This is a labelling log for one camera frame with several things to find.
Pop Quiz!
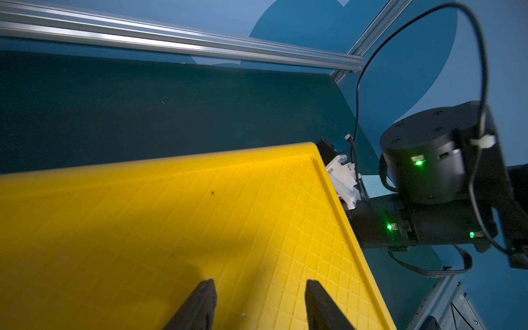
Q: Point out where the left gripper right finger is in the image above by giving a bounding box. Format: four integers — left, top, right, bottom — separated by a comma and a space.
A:
305, 280, 355, 330

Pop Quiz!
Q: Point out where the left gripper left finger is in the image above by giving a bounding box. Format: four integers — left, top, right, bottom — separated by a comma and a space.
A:
163, 279, 217, 330

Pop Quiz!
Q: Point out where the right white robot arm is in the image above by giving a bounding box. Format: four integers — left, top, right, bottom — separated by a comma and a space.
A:
349, 101, 527, 269

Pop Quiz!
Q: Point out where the yellow three-drawer cabinet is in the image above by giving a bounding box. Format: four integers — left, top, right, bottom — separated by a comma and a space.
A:
1, 142, 395, 329

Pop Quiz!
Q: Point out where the rear horizontal aluminium bar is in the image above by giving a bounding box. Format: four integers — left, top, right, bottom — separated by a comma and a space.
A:
1, 1, 365, 72

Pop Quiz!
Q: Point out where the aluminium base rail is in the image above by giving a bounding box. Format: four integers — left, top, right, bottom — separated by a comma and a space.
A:
407, 276, 487, 329

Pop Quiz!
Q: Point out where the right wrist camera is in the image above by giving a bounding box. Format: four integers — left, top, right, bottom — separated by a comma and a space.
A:
316, 139, 362, 210

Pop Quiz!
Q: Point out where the right aluminium frame post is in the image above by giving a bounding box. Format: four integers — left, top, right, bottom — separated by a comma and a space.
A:
331, 0, 412, 84

